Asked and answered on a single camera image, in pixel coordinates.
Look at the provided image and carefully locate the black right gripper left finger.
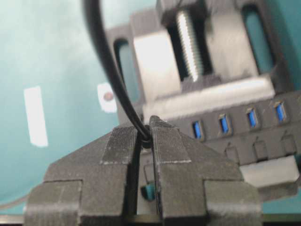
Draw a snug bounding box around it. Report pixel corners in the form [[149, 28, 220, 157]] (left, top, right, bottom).
[[24, 126, 139, 226]]

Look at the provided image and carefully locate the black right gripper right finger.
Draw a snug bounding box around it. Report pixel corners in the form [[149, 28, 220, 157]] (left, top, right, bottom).
[[150, 116, 262, 226]]

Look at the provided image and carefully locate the black USB cable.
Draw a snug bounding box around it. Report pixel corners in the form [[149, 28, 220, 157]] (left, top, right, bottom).
[[81, 0, 153, 216]]

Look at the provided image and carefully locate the black multiport USB hub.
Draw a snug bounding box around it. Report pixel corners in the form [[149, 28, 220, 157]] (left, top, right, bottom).
[[142, 89, 301, 165]]

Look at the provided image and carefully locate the white sticker with dark dot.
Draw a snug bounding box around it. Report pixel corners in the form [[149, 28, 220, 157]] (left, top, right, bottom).
[[97, 82, 117, 113]]

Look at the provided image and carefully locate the blue tape strip bottom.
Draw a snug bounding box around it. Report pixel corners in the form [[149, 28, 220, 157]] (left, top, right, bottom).
[[24, 86, 48, 148]]

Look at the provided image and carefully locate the black bench vise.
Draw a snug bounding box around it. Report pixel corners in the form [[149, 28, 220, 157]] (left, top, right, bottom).
[[106, 0, 301, 200]]

